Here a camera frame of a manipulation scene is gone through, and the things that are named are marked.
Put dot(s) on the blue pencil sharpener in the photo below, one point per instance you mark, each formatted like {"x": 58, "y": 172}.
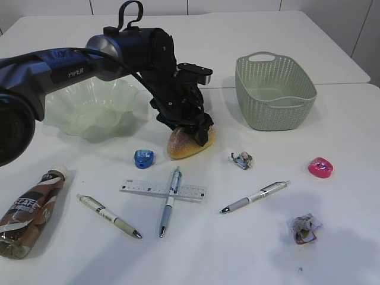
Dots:
{"x": 144, "y": 158}

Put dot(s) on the grey grip pen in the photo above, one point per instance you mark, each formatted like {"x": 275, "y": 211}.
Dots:
{"x": 262, "y": 193}

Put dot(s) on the pink pencil sharpener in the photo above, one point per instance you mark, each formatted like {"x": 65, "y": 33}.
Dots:
{"x": 320, "y": 167}

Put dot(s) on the clear plastic ruler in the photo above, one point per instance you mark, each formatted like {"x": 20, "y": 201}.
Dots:
{"x": 187, "y": 193}

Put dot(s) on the sugared bread roll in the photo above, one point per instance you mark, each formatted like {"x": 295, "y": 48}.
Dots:
{"x": 181, "y": 145}

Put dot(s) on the green plastic woven basket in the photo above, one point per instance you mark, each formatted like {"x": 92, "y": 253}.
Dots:
{"x": 273, "y": 91}

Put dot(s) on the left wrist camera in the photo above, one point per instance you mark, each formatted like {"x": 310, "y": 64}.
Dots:
{"x": 192, "y": 73}

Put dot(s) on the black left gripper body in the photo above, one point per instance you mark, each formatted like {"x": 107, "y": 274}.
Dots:
{"x": 179, "y": 101}

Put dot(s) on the blue grip pen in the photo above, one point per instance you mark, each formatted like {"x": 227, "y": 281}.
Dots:
{"x": 173, "y": 189}

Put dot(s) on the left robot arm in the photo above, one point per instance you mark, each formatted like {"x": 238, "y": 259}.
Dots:
{"x": 147, "y": 54}

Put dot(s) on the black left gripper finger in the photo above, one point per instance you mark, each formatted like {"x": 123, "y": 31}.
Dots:
{"x": 173, "y": 124}
{"x": 201, "y": 135}

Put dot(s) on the large paper ball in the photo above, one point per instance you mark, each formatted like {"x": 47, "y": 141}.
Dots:
{"x": 303, "y": 228}

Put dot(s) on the cream grip pen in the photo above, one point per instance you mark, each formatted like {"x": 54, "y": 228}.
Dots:
{"x": 108, "y": 215}

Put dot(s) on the brown Nescafe coffee bottle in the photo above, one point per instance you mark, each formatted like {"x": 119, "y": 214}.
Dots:
{"x": 29, "y": 214}

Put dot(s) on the small paper ball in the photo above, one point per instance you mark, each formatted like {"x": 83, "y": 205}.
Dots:
{"x": 243, "y": 160}

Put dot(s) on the green wavy glass plate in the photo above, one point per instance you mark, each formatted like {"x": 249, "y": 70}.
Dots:
{"x": 94, "y": 110}

